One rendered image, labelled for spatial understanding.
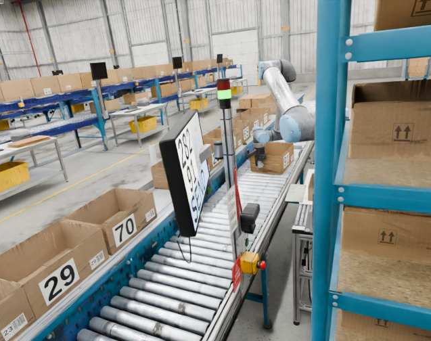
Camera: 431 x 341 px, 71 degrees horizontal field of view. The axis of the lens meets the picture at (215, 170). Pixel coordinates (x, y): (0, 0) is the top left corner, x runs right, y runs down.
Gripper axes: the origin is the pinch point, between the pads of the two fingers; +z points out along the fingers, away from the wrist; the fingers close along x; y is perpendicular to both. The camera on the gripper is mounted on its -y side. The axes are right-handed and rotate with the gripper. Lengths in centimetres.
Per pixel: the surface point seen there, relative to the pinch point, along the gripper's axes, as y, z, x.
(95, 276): -25, -9, -163
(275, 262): 18, 80, -20
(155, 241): -26, 3, -118
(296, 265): 47, 32, -79
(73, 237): -50, -16, -150
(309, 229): 55, 4, -80
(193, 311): 18, 6, -154
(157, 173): -51, -20, -72
